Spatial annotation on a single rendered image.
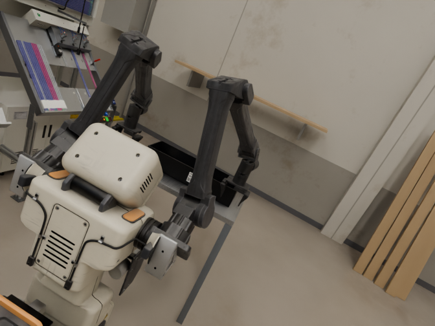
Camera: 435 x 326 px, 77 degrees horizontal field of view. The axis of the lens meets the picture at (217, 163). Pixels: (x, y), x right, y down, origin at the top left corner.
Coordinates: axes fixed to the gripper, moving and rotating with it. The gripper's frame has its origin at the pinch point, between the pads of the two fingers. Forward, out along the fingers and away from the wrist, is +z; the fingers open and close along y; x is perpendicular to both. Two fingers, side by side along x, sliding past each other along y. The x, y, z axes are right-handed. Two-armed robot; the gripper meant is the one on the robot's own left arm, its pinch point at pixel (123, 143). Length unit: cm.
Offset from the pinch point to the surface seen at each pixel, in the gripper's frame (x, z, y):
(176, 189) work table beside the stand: -16.8, 17.4, -28.0
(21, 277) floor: 12, 98, 29
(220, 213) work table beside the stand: -17, 17, -55
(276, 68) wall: -271, -73, -26
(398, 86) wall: -257, -107, -164
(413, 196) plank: -219, -6, -230
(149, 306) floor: -15, 97, -41
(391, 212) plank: -213, 19, -217
